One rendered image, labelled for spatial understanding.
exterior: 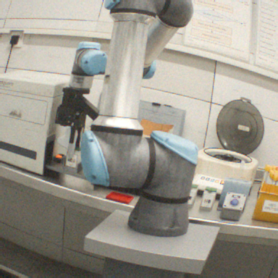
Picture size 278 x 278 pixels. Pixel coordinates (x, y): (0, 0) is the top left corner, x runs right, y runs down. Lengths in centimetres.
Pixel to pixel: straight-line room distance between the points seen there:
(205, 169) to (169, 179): 66
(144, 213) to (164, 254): 17
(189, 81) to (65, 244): 92
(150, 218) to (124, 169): 14
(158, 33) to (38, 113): 51
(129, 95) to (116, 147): 12
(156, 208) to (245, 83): 105
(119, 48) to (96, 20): 110
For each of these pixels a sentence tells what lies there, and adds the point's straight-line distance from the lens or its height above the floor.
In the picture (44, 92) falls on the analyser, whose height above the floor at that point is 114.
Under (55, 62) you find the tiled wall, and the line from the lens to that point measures 254.
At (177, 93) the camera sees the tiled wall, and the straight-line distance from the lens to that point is 241.
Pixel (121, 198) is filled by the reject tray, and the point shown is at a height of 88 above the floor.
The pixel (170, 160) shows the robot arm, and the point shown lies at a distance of 140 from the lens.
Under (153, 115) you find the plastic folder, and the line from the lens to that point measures 240.
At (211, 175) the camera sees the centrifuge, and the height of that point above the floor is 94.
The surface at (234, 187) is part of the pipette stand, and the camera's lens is 189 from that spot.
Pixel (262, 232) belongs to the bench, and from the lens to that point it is 178.
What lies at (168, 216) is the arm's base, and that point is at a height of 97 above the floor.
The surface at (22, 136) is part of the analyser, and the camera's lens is 192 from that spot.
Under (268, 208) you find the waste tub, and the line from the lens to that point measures 182.
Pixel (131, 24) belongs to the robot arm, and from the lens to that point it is 140.
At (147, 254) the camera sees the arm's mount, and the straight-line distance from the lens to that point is 132.
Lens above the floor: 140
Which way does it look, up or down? 11 degrees down
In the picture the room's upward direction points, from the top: 10 degrees clockwise
